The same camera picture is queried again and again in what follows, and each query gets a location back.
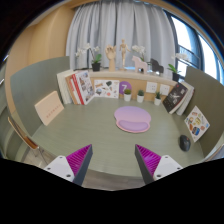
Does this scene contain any white-paged book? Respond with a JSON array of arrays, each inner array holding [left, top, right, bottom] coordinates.
[[175, 81, 195, 116]]

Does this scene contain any dark horse figurine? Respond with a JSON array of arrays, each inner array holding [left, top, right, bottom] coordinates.
[[149, 58, 165, 75]]

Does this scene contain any white card with pictures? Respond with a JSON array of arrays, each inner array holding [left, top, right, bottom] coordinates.
[[93, 79, 120, 99]]

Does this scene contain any colourful sticker sheet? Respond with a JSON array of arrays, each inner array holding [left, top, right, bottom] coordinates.
[[183, 105, 211, 143]]

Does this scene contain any white orchid in black pot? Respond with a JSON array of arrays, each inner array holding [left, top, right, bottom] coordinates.
[[131, 44, 148, 63], [167, 52, 191, 83], [74, 43, 103, 72]]

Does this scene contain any black book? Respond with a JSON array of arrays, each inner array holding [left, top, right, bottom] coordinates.
[[162, 82, 189, 114]]

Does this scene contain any beige wooden board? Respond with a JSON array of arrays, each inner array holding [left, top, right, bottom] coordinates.
[[34, 90, 65, 127]]

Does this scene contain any small plant in white pot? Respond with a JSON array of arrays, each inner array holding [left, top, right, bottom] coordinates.
[[136, 89, 146, 104], [123, 88, 133, 102], [153, 91, 163, 107]]

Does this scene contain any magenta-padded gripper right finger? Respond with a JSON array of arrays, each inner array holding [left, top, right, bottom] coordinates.
[[134, 143, 184, 185]]

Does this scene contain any white wall socket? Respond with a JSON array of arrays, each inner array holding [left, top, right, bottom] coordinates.
[[159, 83, 171, 97], [145, 81, 158, 94]]

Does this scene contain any window with dark frame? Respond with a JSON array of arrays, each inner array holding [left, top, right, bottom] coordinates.
[[164, 9, 224, 84]]

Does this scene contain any purple round disc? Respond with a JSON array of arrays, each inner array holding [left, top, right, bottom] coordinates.
[[118, 80, 133, 95]]

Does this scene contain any wooden hand model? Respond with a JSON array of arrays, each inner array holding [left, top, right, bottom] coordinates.
[[104, 45, 118, 72]]

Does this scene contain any pink horse figurine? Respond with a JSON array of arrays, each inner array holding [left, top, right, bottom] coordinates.
[[131, 55, 149, 75]]

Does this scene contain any grey curtain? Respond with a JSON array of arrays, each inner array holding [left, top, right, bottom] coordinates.
[[65, 0, 176, 71]]

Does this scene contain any purple mouse pad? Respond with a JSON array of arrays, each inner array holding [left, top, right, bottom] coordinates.
[[113, 105, 152, 134]]

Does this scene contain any brown book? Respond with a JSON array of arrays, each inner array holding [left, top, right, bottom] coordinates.
[[65, 74, 80, 106]]

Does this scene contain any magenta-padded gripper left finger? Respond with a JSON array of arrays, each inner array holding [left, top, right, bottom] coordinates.
[[43, 143, 94, 187]]

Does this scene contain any magazine with photo cover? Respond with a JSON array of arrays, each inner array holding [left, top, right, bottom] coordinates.
[[71, 70, 96, 106]]

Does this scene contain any wooden mannequin figure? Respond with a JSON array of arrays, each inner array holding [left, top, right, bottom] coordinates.
[[118, 38, 132, 70]]

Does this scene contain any black computer mouse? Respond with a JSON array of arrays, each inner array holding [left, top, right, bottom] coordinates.
[[179, 134, 192, 152]]

